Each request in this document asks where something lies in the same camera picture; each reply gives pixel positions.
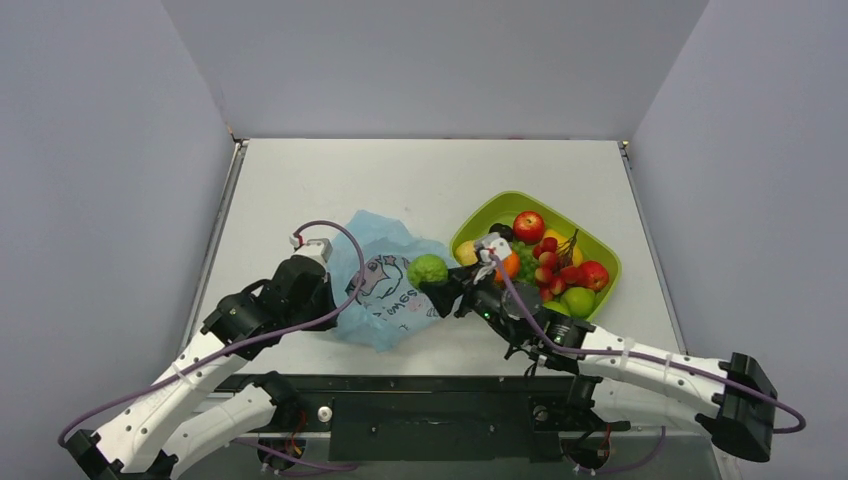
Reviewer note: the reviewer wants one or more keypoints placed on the red fake strawberry bunch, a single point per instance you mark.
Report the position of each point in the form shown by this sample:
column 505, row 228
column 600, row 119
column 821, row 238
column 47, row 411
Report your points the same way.
column 552, row 278

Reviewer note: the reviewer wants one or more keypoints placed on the green fake lime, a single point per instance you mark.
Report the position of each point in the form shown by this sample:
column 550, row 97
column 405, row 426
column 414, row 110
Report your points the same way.
column 429, row 268

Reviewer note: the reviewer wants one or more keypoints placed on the orange fake fruit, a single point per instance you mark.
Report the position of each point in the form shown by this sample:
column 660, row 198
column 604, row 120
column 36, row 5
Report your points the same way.
column 511, row 265

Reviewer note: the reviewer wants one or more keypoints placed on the dark purple fake plum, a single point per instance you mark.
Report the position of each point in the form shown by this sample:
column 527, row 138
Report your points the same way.
column 503, row 230

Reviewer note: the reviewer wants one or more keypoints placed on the small red fake apple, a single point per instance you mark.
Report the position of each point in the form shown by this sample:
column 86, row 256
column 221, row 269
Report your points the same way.
column 593, row 276

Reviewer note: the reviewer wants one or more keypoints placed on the green fake grapes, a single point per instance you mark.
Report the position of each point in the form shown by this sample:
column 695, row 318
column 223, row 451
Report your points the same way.
column 529, row 262

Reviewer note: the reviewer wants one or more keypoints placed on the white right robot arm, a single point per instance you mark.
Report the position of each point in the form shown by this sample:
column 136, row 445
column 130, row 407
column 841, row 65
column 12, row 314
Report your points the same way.
column 732, row 402

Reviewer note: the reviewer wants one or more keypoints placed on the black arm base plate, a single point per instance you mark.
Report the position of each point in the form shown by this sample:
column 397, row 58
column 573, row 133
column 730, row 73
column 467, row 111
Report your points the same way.
column 445, row 418

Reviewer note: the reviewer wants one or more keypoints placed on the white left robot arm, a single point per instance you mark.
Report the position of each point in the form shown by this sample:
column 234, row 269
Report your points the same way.
column 158, row 434

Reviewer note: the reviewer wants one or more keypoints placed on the green plastic tray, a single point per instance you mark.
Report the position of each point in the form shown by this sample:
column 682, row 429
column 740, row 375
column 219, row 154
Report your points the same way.
column 505, row 206

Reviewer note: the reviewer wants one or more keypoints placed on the green fake apple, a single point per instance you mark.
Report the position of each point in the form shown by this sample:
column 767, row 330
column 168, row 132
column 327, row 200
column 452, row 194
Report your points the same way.
column 579, row 301

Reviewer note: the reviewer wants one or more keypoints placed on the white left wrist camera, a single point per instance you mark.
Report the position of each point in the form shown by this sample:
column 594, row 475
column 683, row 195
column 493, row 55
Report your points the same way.
column 318, row 250

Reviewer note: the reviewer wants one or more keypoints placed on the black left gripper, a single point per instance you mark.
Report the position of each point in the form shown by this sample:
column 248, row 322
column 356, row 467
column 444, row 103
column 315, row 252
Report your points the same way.
column 324, row 323

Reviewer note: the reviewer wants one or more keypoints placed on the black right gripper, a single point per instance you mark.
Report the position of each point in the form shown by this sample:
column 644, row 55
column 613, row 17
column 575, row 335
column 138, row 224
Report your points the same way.
column 464, row 291

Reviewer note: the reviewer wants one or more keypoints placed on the blue printed plastic bag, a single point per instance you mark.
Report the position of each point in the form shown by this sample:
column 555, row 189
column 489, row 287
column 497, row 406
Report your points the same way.
column 388, row 309

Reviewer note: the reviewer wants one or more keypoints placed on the yellow fake mango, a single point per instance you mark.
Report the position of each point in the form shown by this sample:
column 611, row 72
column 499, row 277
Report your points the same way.
column 567, row 248

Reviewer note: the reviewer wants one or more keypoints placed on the yellow fake lemon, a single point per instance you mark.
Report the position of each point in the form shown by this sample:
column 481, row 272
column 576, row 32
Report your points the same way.
column 466, row 254

